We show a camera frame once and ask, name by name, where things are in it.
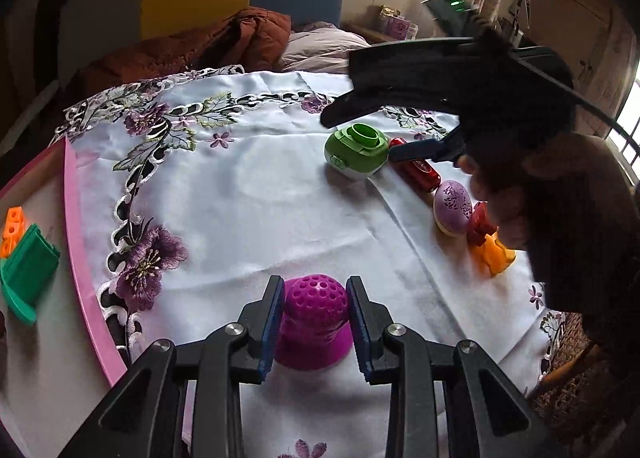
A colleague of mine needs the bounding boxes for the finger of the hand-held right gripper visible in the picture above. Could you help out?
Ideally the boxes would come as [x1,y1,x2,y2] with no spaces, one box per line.
[389,130,468,164]
[320,38,481,130]

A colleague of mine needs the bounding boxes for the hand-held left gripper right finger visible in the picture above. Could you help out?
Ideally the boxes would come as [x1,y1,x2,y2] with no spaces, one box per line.
[346,275,566,458]

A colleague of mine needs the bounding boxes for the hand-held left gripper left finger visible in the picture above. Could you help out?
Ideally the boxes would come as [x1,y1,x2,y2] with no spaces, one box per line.
[60,275,287,458]

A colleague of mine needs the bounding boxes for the red oblong toy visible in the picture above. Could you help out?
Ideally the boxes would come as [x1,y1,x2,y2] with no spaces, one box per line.
[387,137,442,194]

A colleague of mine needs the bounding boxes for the purple perforated toy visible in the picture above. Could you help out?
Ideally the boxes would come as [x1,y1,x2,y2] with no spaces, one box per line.
[274,274,351,370]

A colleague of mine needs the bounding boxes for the purple patterned egg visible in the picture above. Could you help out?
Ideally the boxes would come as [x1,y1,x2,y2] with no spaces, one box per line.
[433,180,473,238]

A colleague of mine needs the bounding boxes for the green and white round toy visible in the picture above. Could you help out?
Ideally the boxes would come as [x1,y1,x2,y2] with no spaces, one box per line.
[324,123,391,181]

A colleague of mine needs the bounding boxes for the small red toy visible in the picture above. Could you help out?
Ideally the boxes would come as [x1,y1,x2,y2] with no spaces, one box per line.
[467,201,498,246]

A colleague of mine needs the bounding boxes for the orange boat toy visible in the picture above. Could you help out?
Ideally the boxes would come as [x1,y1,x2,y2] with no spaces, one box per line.
[469,233,517,276]

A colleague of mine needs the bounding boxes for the white box with pink rim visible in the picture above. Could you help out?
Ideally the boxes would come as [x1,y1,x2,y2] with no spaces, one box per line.
[0,138,128,458]

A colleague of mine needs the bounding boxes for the teal green plastic piece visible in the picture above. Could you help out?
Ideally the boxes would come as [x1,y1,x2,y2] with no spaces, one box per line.
[0,223,62,326]

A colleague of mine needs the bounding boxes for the orange dice block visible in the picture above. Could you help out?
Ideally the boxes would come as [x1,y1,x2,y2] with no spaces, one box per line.
[0,206,27,259]

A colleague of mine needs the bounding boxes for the person's right hand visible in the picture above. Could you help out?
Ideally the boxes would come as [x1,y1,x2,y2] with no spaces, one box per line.
[459,155,533,250]

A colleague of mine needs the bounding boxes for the purple printed box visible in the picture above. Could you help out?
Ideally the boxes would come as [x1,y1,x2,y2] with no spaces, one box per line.
[372,5,421,41]

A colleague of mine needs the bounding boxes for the wooden windowsill shelf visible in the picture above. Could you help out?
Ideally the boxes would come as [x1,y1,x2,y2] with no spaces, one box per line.
[345,20,431,46]

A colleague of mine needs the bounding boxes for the beige cabinet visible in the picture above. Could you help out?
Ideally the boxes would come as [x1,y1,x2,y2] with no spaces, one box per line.
[510,0,640,139]

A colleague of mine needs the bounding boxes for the window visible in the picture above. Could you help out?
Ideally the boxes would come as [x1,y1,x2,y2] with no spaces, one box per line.
[605,78,640,184]

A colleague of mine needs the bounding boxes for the white floral embroidered tablecloth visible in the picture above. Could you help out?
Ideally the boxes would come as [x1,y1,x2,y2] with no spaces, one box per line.
[50,64,571,458]

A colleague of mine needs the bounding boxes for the rust brown jacket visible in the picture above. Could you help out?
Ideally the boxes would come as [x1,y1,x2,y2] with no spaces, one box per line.
[80,7,293,89]

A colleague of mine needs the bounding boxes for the wicker chair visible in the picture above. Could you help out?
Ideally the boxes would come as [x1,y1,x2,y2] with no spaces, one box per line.
[525,313,640,444]

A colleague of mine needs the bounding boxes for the white chair armrest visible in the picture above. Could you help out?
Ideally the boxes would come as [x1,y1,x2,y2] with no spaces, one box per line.
[0,78,61,149]

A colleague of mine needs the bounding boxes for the black cable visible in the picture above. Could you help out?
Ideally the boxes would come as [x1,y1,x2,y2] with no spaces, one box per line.
[510,50,640,141]

